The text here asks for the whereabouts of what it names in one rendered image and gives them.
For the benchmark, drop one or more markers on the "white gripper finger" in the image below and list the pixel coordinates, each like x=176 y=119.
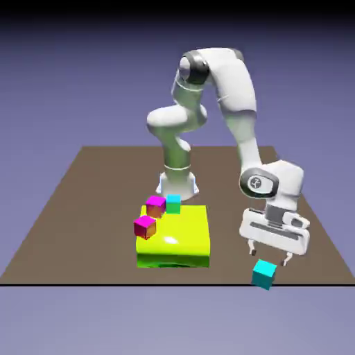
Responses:
x=286 y=259
x=252 y=248

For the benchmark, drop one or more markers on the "large yellow box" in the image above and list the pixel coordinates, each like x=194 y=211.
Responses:
x=177 y=235

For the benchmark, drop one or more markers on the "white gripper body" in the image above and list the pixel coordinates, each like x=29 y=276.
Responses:
x=273 y=234

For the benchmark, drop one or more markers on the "small cyan cube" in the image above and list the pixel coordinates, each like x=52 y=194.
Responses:
x=173 y=204
x=264 y=274

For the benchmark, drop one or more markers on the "small magenta cube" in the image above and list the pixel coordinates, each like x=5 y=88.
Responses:
x=144 y=227
x=155 y=206

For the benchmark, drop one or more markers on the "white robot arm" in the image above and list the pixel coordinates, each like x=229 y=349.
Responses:
x=238 y=83

